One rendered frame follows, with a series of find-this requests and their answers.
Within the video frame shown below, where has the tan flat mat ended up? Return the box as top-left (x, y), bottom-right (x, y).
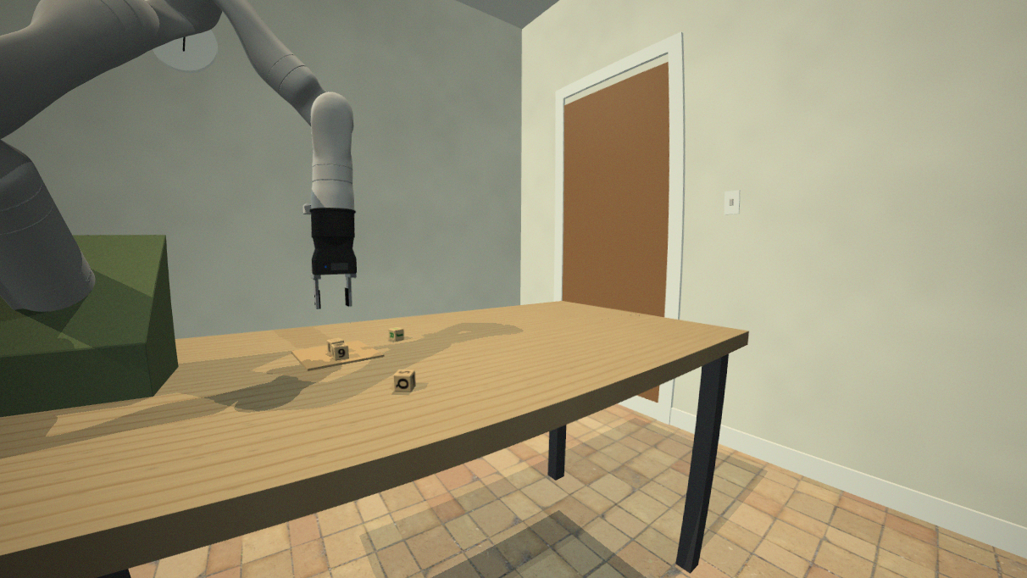
top-left (291, 341), bottom-right (385, 371)

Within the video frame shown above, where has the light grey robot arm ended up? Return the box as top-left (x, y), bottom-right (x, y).
top-left (0, 0), bottom-right (353, 312)

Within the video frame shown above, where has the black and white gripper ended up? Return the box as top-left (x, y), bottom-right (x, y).
top-left (303, 180), bottom-right (357, 309)

